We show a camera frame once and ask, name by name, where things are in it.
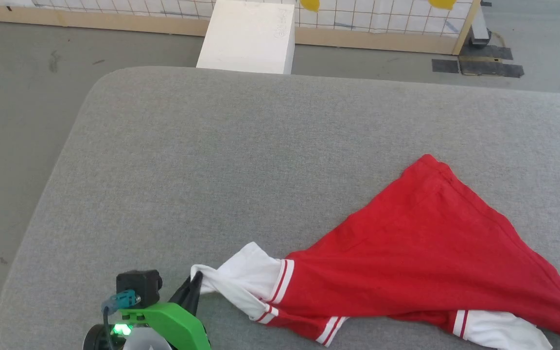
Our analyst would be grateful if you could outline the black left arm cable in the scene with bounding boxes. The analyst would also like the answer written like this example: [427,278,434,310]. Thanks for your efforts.
[101,290,140,350]

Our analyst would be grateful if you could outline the lemon print partition screen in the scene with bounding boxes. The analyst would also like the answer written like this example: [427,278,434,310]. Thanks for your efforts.
[0,0,483,56]

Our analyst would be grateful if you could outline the red and white jersey shirt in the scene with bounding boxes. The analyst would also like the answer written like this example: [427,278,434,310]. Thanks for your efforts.
[190,154,560,350]

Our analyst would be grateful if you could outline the small black floor tape patch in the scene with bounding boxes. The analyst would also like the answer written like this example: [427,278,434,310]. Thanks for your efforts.
[431,58,460,74]

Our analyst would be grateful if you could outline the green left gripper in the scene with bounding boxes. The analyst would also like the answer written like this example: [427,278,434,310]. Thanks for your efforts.
[119,271,211,350]

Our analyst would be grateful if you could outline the metal screen foot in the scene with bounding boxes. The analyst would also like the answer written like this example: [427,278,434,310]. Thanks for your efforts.
[469,0,492,48]

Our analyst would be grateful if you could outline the white box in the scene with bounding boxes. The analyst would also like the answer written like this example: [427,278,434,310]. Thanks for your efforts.
[195,0,296,75]

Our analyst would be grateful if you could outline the large black floor tape patch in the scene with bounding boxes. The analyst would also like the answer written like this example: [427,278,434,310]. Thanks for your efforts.
[458,44,525,79]

